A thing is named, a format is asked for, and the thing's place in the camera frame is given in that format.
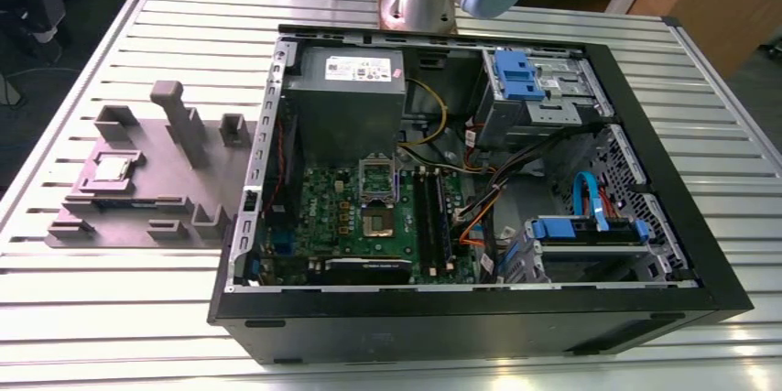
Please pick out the grey power supply unit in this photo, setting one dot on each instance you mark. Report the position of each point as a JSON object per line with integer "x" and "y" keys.
{"x": 341, "y": 111}

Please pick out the black RAM slot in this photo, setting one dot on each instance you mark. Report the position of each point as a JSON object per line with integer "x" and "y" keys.
{"x": 423, "y": 219}
{"x": 443, "y": 219}

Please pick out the grey parts rack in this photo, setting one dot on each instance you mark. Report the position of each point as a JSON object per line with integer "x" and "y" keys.
{"x": 161, "y": 171}

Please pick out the hard disk in blue carrier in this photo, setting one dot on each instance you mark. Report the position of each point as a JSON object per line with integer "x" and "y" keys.
{"x": 555, "y": 229}

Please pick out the metal drive cage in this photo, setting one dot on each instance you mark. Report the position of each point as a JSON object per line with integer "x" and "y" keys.
{"x": 549, "y": 111}

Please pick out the blue board connector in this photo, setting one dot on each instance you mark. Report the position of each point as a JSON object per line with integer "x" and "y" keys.
{"x": 282, "y": 242}

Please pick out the blue drive carrier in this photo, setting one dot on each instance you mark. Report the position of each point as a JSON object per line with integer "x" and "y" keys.
{"x": 516, "y": 75}

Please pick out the black PC case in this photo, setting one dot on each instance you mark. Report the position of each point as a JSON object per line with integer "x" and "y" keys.
{"x": 427, "y": 331}

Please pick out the black graphics card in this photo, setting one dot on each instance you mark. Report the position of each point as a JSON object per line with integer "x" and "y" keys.
{"x": 365, "y": 269}

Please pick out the CPU socket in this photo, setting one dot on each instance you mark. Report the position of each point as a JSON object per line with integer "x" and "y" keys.
{"x": 379, "y": 224}

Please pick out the green motherboard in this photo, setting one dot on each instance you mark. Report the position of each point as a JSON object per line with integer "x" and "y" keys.
{"x": 329, "y": 189}

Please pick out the silver CPU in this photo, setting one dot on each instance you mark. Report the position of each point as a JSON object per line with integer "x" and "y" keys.
{"x": 110, "y": 169}

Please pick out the metal disk bay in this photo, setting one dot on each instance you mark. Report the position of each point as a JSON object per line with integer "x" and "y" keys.
{"x": 585, "y": 251}

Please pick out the RAM stick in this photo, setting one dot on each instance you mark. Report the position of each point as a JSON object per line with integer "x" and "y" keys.
{"x": 125, "y": 203}

